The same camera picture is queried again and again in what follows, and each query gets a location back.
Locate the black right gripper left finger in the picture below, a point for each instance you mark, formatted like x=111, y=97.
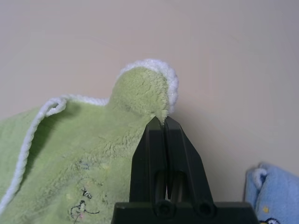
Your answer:
x=147, y=163

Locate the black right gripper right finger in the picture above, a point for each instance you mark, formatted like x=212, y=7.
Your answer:
x=184, y=163

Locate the green towel with white trim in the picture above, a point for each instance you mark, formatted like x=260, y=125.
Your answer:
x=70, y=144

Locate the blue towel with white trim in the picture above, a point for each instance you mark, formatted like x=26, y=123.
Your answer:
x=278, y=191

